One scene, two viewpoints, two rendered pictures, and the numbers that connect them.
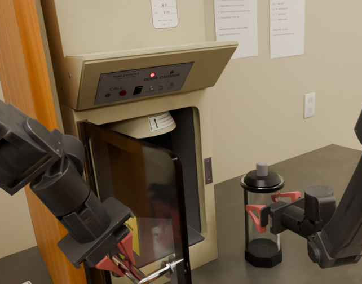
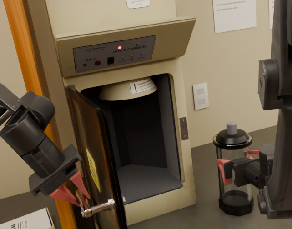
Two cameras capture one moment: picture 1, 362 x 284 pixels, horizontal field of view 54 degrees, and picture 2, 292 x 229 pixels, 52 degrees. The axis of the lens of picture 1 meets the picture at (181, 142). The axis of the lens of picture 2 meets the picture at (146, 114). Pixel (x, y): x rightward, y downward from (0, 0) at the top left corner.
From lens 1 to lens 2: 0.18 m
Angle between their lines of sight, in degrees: 14
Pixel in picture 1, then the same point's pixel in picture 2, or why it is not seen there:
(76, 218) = (32, 158)
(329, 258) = (270, 210)
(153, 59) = (116, 34)
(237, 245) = (216, 194)
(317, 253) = (262, 205)
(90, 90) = (68, 61)
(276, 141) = not seen: hidden behind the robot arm
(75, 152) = (39, 109)
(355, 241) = (289, 196)
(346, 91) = not seen: outside the picture
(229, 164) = not seen: hidden behind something
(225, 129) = (224, 93)
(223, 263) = (199, 208)
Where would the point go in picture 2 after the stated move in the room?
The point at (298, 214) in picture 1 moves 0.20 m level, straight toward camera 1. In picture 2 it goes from (257, 169) to (233, 217)
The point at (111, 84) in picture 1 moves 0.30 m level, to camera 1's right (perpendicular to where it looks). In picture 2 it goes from (85, 56) to (222, 39)
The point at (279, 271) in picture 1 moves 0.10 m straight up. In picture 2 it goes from (247, 220) to (245, 189)
